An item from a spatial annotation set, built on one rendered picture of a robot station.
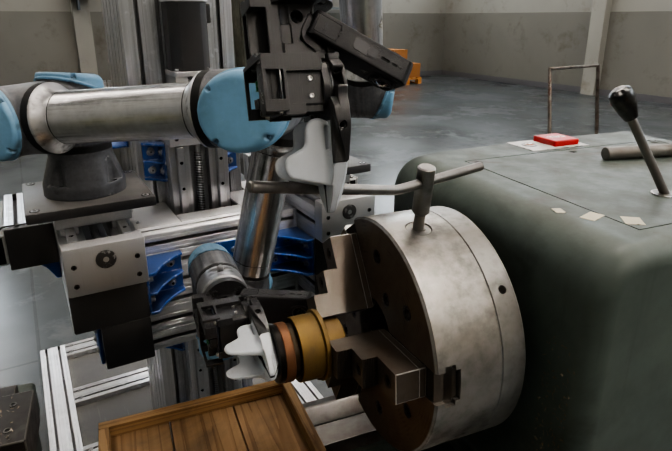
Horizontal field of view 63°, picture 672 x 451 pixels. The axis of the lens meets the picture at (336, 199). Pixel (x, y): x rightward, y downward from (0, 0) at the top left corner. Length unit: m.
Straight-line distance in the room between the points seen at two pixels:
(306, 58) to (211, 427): 0.62
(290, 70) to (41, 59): 11.52
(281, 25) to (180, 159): 0.76
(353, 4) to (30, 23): 11.01
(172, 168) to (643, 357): 0.97
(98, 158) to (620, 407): 0.93
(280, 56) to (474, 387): 0.43
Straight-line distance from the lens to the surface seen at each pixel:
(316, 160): 0.52
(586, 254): 0.67
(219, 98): 0.77
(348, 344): 0.70
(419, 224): 0.69
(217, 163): 1.29
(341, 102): 0.51
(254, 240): 1.00
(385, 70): 0.55
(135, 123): 0.88
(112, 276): 1.06
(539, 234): 0.72
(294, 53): 0.51
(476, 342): 0.66
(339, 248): 0.75
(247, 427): 0.93
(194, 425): 0.95
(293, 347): 0.70
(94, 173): 1.13
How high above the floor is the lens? 1.49
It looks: 18 degrees down
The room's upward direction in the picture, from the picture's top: straight up
